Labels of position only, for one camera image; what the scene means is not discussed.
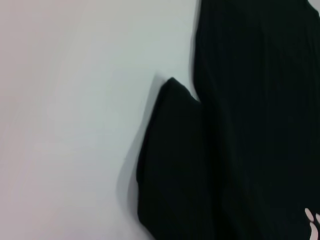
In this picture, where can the black shirt with FREE print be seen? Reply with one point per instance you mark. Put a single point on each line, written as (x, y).
(250, 125)

